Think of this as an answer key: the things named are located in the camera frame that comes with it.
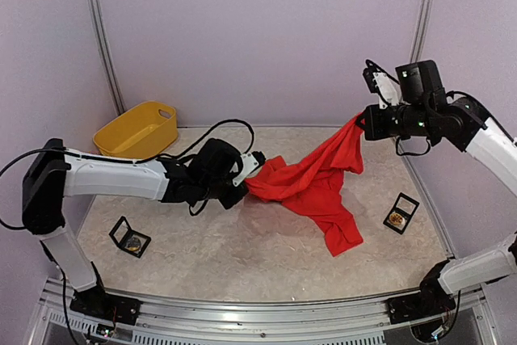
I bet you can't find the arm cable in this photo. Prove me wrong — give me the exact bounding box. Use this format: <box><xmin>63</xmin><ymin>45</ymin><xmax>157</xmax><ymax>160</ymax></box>
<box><xmin>394</xmin><ymin>134</ymin><xmax>431</xmax><ymax>157</ymax></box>
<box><xmin>0</xmin><ymin>117</ymin><xmax>256</xmax><ymax>229</ymax></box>

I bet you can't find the black brooch box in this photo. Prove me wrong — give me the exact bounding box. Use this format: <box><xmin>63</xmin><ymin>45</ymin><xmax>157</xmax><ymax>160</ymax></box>
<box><xmin>108</xmin><ymin>216</ymin><xmax>152</xmax><ymax>258</ymax></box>
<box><xmin>383</xmin><ymin>192</ymin><xmax>420</xmax><ymax>235</ymax></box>

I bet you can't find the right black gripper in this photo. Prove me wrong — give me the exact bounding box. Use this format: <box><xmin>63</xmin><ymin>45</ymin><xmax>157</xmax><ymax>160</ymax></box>
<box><xmin>356</xmin><ymin>102</ymin><xmax>434</xmax><ymax>140</ymax></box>

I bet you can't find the front aluminium rail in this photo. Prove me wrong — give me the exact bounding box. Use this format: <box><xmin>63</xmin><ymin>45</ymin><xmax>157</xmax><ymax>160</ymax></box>
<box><xmin>23</xmin><ymin>278</ymin><xmax>502</xmax><ymax>345</ymax></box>

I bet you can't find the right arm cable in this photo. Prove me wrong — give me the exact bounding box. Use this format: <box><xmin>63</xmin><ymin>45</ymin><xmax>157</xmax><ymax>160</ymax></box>
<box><xmin>394</xmin><ymin>134</ymin><xmax>431</xmax><ymax>157</ymax></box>

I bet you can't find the right aluminium frame post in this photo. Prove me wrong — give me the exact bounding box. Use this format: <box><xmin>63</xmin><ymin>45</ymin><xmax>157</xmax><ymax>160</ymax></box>
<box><xmin>410</xmin><ymin>0</ymin><xmax>433</xmax><ymax>62</ymax></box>

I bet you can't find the right black brooch box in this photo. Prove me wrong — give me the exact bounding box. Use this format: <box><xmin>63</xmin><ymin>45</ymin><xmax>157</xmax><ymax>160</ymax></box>
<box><xmin>383</xmin><ymin>192</ymin><xmax>420</xmax><ymax>235</ymax></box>

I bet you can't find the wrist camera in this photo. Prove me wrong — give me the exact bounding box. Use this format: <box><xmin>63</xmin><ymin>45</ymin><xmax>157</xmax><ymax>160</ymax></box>
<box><xmin>230</xmin><ymin>151</ymin><xmax>266</xmax><ymax>187</ymax></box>
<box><xmin>363</xmin><ymin>59</ymin><xmax>401</xmax><ymax>109</ymax></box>

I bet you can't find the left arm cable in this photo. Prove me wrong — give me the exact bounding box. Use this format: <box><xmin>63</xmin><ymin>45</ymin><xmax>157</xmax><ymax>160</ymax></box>
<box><xmin>0</xmin><ymin>117</ymin><xmax>256</xmax><ymax>229</ymax></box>

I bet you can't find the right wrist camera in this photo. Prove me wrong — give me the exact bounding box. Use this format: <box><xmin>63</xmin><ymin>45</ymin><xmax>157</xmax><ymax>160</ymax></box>
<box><xmin>363</xmin><ymin>59</ymin><xmax>401</xmax><ymax>109</ymax></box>

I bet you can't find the red t-shirt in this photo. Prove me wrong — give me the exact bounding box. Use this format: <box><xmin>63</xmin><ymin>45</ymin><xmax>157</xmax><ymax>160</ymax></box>
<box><xmin>246</xmin><ymin>119</ymin><xmax>364</xmax><ymax>257</ymax></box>

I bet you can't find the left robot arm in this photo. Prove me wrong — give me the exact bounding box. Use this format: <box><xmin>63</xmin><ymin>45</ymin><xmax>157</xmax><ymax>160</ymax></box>
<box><xmin>22</xmin><ymin>138</ymin><xmax>263</xmax><ymax>320</ymax></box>

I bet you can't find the yellow plastic basket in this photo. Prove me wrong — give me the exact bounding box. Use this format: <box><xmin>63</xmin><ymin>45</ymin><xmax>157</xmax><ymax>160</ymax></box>
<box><xmin>93</xmin><ymin>101</ymin><xmax>179</xmax><ymax>159</ymax></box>

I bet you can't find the aluminium frame post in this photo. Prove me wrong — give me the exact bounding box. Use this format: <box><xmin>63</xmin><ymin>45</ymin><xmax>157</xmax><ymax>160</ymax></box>
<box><xmin>410</xmin><ymin>0</ymin><xmax>433</xmax><ymax>62</ymax></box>
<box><xmin>87</xmin><ymin>0</ymin><xmax>126</xmax><ymax>116</ymax></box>

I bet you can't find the left aluminium frame post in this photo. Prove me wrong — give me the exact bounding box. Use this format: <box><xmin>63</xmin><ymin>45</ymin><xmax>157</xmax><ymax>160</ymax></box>
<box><xmin>87</xmin><ymin>0</ymin><xmax>126</xmax><ymax>116</ymax></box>

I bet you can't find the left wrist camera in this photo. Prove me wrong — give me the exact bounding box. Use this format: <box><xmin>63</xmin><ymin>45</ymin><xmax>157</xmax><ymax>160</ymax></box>
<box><xmin>230</xmin><ymin>151</ymin><xmax>266</xmax><ymax>187</ymax></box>

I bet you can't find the left black brooch box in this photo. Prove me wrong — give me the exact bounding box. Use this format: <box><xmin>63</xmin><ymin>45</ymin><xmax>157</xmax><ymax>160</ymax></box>
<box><xmin>108</xmin><ymin>216</ymin><xmax>152</xmax><ymax>258</ymax></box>

